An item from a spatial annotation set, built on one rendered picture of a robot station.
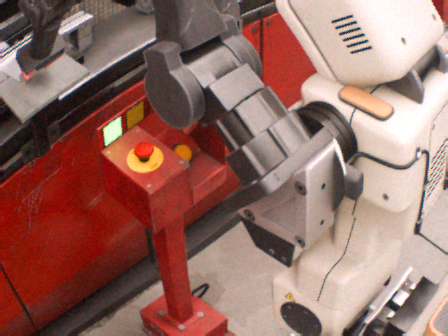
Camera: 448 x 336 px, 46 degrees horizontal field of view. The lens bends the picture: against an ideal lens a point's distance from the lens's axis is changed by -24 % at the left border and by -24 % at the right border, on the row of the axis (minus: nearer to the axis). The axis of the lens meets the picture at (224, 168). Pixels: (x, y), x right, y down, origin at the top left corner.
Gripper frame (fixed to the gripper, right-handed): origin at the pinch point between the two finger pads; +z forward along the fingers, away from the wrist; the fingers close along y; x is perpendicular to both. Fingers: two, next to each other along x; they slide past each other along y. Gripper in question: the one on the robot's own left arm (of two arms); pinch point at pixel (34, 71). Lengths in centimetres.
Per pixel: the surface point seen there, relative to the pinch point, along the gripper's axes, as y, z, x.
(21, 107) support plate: 7.0, -1.2, 6.0
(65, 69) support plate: -6.2, -0.2, 4.4
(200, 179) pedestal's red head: -24.1, 15.0, 36.2
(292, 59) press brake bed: -87, 41, 22
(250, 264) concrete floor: -55, 82, 62
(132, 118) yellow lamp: -19.3, 13.5, 18.7
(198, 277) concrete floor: -40, 86, 55
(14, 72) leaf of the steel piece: 2.4, 5.5, -5.6
